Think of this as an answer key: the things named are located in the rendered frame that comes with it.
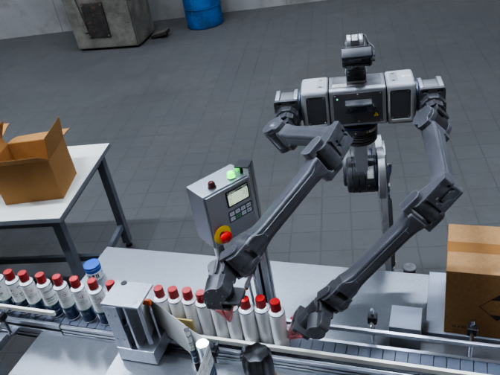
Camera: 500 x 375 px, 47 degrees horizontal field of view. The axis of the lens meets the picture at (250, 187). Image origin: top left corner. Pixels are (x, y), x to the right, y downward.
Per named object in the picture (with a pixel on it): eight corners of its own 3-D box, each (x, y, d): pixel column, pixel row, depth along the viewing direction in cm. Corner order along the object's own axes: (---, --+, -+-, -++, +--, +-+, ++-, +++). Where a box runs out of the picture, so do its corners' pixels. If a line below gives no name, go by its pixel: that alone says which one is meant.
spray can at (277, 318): (273, 351, 188) (265, 306, 177) (276, 338, 193) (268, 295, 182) (289, 352, 187) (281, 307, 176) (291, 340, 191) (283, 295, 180)
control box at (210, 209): (198, 236, 180) (184, 187, 169) (240, 212, 187) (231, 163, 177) (216, 250, 172) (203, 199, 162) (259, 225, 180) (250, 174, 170)
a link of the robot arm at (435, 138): (471, 202, 153) (446, 180, 150) (431, 228, 161) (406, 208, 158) (451, 120, 189) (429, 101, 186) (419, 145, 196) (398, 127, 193)
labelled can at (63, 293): (64, 320, 216) (45, 280, 205) (71, 310, 220) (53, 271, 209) (76, 322, 214) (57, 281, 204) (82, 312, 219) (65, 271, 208)
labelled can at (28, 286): (31, 316, 221) (11, 277, 210) (39, 306, 225) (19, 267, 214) (42, 317, 220) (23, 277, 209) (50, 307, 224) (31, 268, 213)
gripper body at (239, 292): (239, 309, 153) (235, 289, 149) (204, 306, 156) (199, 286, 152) (246, 292, 158) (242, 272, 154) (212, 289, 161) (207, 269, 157)
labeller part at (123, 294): (100, 305, 182) (100, 303, 181) (117, 281, 191) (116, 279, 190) (138, 309, 177) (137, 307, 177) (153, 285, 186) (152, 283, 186)
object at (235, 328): (229, 344, 194) (218, 301, 183) (234, 333, 198) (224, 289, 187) (243, 347, 192) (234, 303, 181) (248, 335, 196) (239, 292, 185)
